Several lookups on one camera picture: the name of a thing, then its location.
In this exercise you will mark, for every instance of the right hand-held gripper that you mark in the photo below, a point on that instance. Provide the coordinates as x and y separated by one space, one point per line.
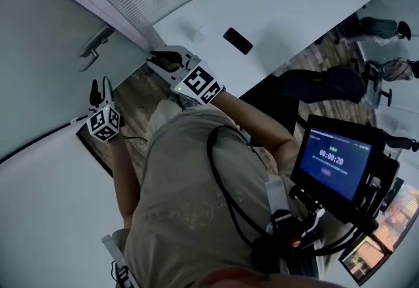
199 82

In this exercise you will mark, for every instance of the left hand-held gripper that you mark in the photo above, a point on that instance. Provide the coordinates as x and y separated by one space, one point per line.
103 123

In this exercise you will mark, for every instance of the frosted glass door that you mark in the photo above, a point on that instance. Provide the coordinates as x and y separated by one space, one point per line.
39 67

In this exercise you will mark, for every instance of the person's right forearm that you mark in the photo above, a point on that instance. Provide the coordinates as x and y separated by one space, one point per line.
255 123

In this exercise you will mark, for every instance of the person's left forearm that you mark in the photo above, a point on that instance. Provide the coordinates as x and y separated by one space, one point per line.
126 182

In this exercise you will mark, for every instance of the small white bottle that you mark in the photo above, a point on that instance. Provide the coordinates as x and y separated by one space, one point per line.
204 31

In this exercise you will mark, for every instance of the person's beige trouser leg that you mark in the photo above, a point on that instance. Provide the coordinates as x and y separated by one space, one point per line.
163 116

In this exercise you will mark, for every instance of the black smartphone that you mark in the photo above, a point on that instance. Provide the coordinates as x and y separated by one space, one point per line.
238 40

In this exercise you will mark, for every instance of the white office table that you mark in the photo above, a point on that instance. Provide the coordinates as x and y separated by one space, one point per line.
278 18

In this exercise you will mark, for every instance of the black office chair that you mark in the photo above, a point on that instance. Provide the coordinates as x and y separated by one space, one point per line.
311 87

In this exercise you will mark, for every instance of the person's beige shirt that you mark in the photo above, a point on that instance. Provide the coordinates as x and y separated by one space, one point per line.
190 208

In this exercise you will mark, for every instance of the black monitor screen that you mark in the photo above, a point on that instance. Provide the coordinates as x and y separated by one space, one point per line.
337 162

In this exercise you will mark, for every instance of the grey mesh office chair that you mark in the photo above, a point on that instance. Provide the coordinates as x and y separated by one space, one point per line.
373 93

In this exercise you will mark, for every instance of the plastic-wrapped office chair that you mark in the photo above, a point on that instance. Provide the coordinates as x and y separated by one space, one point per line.
376 28

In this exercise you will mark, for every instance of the glass window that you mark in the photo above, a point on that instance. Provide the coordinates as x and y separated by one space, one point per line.
386 234

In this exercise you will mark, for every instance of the black camera rig mount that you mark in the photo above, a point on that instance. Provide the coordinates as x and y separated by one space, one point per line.
294 244

